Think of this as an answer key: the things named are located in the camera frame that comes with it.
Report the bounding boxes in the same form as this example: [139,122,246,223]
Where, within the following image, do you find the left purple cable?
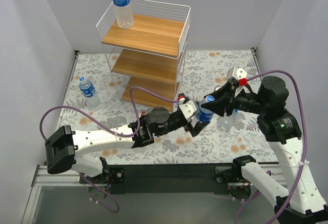
[39,86,184,213]

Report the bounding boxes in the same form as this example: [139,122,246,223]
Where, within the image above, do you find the lying Pocari Sweat bottle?
[218,109,238,132]

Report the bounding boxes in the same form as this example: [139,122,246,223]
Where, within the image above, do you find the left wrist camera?
[178,93,199,122]

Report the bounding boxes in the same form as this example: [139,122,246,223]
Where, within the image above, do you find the white wire wooden shelf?
[96,0,191,111]

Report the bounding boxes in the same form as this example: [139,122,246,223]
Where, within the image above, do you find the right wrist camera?
[227,67,247,97]

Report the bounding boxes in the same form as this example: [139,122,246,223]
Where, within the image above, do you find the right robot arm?
[202,76,327,223]

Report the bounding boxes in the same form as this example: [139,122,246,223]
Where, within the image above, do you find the right Red Bull can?
[214,86,221,92]

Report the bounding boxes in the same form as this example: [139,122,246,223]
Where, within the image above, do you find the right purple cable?
[234,70,308,224]

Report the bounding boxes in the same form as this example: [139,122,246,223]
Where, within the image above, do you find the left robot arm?
[45,105,209,183]

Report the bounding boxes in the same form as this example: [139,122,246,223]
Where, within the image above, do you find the purple cable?
[39,86,184,213]
[234,70,308,224]

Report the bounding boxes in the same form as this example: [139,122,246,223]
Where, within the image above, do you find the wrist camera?
[227,67,247,97]
[178,93,199,122]

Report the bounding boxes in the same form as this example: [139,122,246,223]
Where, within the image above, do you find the small Pocari Sweat bottle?
[79,76,100,107]

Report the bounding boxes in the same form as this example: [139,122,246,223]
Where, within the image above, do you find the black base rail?
[79,164,264,195]

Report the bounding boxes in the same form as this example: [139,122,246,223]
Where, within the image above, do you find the floral tablecloth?
[61,50,276,165]

